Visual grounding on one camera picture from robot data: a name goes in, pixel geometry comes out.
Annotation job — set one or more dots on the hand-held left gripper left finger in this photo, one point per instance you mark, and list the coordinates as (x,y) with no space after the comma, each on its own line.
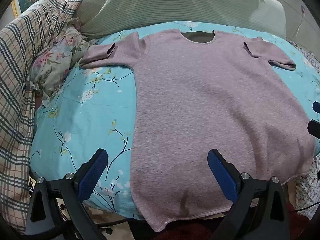
(92,173)

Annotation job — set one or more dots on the dark red cloth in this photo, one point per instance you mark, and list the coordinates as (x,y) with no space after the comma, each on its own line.
(180,232)

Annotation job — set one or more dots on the green striped headboard cushion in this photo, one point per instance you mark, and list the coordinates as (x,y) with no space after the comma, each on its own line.
(162,2)

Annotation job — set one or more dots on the plaid quilt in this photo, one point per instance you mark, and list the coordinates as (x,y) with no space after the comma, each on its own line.
(15,80)

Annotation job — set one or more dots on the blue floral bedsheet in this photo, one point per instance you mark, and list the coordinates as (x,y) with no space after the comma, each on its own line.
(87,120)

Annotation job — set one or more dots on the floral ruffled pillow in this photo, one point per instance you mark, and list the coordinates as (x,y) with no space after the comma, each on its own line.
(57,52)

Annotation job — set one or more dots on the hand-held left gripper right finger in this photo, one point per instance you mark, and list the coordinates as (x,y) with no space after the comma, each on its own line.
(223,176)

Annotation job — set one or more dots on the mauve knit sweater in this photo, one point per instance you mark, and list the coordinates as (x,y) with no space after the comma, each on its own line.
(200,105)

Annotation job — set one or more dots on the small floral print sheet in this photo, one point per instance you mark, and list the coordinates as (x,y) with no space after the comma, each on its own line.
(308,187)

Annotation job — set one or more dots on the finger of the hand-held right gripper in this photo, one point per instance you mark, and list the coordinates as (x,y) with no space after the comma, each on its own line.
(316,106)
(315,129)

